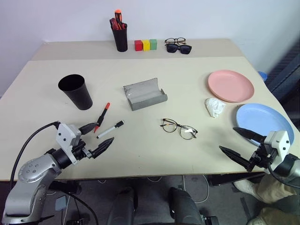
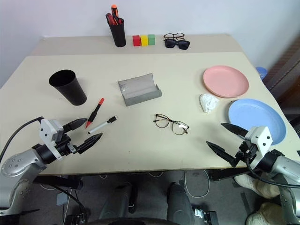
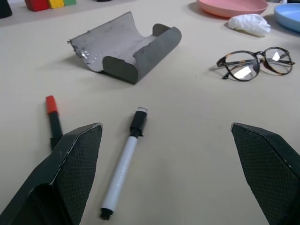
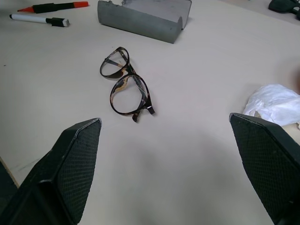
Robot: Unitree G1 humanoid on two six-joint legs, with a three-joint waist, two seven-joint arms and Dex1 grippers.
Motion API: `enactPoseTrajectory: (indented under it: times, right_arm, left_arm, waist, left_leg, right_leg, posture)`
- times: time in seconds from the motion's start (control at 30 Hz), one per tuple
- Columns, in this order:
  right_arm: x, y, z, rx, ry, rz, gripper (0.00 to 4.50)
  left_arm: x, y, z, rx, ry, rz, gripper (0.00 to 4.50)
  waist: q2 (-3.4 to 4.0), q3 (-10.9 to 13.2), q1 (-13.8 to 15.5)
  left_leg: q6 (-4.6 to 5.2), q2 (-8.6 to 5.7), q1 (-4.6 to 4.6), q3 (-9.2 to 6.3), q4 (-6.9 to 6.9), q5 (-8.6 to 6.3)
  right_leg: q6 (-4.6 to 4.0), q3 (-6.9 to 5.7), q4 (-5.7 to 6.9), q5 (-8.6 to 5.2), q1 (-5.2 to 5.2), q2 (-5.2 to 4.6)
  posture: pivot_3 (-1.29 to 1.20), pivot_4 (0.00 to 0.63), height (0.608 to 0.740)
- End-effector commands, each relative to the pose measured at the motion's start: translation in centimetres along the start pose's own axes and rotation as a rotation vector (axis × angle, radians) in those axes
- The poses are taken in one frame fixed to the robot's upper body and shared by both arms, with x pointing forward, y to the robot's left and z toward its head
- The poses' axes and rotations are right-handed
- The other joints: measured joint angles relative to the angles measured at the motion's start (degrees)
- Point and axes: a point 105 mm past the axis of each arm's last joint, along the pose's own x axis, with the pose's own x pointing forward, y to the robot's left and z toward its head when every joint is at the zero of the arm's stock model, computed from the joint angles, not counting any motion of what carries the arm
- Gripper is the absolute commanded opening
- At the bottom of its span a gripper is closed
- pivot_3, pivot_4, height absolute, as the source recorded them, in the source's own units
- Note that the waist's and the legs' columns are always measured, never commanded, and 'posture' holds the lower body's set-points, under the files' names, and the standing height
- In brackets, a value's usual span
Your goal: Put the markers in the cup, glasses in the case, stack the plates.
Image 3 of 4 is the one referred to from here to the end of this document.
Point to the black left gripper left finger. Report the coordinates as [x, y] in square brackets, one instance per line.
[70, 168]

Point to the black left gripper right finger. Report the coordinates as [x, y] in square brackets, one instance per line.
[269, 164]

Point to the white marker with black cap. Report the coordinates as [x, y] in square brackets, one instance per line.
[122, 164]

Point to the black marker with red cap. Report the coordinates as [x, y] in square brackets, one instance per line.
[51, 104]

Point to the tortoiseshell round eyeglasses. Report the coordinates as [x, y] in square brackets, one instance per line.
[243, 70]

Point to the grey open glasses case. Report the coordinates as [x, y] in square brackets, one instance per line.
[122, 39]

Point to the crumpled white tissue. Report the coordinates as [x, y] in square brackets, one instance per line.
[248, 23]

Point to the blue plastic plate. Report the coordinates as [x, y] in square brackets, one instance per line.
[289, 16]

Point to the pink plastic plate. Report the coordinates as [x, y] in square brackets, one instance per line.
[229, 9]

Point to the yellow wooden block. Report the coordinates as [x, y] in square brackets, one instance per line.
[55, 3]

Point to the green wooden block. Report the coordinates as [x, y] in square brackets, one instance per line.
[69, 2]

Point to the red wooden block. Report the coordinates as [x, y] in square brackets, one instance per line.
[36, 5]

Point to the tall black tool holder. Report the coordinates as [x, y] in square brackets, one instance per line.
[4, 8]

